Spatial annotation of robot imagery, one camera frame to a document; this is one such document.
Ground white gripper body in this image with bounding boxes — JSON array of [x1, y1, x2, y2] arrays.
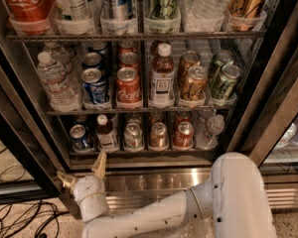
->
[[73, 176, 109, 222]]

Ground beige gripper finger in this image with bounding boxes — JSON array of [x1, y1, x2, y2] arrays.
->
[[91, 151, 106, 179], [57, 171, 77, 188]]

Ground blue pepsi can bottom shelf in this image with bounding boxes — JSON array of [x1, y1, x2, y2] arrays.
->
[[70, 124, 92, 151]]

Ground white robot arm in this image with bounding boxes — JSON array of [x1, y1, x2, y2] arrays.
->
[[57, 152, 277, 238]]

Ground tea bottle bottom shelf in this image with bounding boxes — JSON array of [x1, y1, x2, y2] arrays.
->
[[96, 114, 118, 152]]

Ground tea bottle shelf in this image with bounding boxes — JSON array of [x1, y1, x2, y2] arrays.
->
[[149, 43, 175, 108], [96, 114, 118, 152]]

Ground silver can bottom shelf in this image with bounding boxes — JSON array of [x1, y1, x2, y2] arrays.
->
[[124, 123, 143, 152]]

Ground fridge glass door left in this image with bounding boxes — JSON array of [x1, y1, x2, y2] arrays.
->
[[0, 30, 63, 206]]

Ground fridge glass door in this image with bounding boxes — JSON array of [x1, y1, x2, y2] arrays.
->
[[227, 0, 298, 182], [0, 30, 63, 206]]

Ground brown can bottom shelf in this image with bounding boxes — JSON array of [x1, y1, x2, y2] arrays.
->
[[149, 122, 168, 149]]

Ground front pepsi can middle shelf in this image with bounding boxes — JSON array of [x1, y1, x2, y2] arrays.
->
[[80, 68, 109, 104]]

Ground water bottle middle shelf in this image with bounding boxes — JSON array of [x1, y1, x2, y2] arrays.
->
[[37, 52, 80, 112]]

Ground water bottle shelf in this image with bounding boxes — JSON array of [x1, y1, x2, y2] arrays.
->
[[185, 0, 231, 33], [37, 52, 80, 112], [196, 114, 224, 150]]

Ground front coca-cola can middle shelf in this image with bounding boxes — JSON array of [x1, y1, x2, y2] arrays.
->
[[116, 67, 142, 109]]

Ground coca-cola can shelf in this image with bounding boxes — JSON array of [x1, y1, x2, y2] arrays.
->
[[5, 0, 54, 35], [116, 67, 142, 109], [118, 52, 139, 70]]

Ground red can bottom shelf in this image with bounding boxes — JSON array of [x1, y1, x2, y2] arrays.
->
[[173, 121, 194, 148]]

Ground tea bottle middle shelf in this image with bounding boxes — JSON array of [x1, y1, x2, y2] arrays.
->
[[149, 43, 175, 108]]

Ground water bottle bottom shelf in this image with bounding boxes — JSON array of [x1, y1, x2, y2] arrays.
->
[[196, 114, 224, 150]]

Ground front gold can middle shelf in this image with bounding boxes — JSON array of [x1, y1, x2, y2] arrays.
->
[[180, 65, 208, 107]]

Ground gold can shelf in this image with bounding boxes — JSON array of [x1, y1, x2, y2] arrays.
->
[[177, 51, 201, 86], [180, 65, 208, 107]]

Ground rear gold can middle shelf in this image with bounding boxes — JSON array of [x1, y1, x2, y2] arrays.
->
[[177, 51, 201, 86]]

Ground front green can middle shelf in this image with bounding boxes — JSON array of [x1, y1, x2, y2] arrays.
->
[[211, 64, 241, 100]]

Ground silver blue can top shelf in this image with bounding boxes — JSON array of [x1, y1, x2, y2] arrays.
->
[[100, 0, 138, 36]]

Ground silver green can top shelf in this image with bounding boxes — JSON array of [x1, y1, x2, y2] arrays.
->
[[55, 0, 94, 35]]

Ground green lacroix can top shelf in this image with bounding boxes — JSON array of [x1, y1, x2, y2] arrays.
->
[[144, 0, 181, 34]]

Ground rear green can middle shelf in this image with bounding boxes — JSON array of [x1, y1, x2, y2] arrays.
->
[[208, 50, 233, 88]]

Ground coca-cola can top shelf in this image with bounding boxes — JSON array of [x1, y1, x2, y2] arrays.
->
[[5, 0, 54, 35]]

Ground fridge glass door right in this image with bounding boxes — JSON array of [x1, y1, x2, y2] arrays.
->
[[227, 0, 298, 182]]

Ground steel fridge base grille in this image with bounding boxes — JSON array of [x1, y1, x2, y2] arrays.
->
[[104, 168, 298, 214]]

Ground water bottle top shelf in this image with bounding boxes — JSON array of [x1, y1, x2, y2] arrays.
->
[[185, 0, 231, 33]]

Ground orange can top shelf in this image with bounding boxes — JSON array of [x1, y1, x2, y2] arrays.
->
[[223, 0, 266, 32]]

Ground clear plastic bin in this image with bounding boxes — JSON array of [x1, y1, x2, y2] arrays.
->
[[131, 219, 215, 238]]

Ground black floor cables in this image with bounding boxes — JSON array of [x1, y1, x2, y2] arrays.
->
[[0, 200, 85, 238]]

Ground middle wire shelf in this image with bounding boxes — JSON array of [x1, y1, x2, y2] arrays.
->
[[48, 106, 232, 116]]

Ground wire shelf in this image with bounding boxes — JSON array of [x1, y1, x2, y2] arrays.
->
[[6, 31, 266, 43], [48, 106, 232, 116]]

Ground top wire shelf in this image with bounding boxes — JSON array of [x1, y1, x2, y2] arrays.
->
[[6, 31, 266, 43]]

